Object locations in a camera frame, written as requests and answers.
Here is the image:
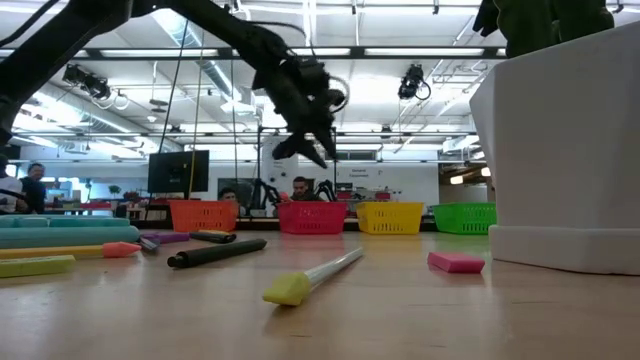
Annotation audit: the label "white cabinet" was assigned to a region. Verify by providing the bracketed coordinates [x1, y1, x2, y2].
[262, 137, 300, 194]

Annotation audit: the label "yellow plastic bin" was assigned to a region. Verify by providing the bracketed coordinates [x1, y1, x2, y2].
[355, 201, 425, 236]

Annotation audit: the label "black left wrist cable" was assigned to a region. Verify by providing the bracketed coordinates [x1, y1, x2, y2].
[327, 74, 351, 114]

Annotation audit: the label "red plastic bin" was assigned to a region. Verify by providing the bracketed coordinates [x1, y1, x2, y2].
[275, 200, 349, 235]

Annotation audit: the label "orange plastic bin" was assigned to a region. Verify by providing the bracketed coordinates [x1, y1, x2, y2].
[168, 199, 240, 234]

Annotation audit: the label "black pen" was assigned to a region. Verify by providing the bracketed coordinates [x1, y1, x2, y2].
[166, 238, 268, 269]
[189, 230, 238, 245]

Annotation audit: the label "blue calculator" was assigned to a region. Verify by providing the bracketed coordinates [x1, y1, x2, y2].
[0, 214, 141, 250]

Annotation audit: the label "yellow pencil orange eraser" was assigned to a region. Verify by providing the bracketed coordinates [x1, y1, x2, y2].
[0, 241, 143, 260]

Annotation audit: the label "black ceiling camera fixture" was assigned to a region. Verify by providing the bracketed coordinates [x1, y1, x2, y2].
[62, 63, 112, 101]
[398, 63, 432, 101]

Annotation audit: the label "purple handled scissors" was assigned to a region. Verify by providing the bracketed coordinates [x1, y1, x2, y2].
[137, 230, 191, 253]

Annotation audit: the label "black overhead frame beam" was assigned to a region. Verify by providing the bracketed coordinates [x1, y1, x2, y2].
[0, 46, 506, 61]

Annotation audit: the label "pink eraser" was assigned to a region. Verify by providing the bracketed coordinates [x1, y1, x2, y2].
[427, 251, 486, 275]

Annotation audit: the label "green plastic bin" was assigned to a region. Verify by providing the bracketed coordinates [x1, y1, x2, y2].
[431, 201, 498, 236]

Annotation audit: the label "black monitor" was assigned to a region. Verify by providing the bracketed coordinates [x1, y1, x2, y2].
[147, 149, 211, 201]

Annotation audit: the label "white pencil yellow eraser cap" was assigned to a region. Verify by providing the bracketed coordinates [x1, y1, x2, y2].
[262, 246, 365, 307]

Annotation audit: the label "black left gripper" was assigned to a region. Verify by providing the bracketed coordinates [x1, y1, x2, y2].
[252, 54, 349, 169]

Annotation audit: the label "black hanging cable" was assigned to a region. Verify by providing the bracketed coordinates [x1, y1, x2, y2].
[158, 19, 190, 154]

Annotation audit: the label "person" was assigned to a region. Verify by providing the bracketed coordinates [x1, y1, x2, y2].
[0, 154, 24, 215]
[289, 175, 324, 203]
[19, 162, 47, 215]
[218, 187, 242, 217]

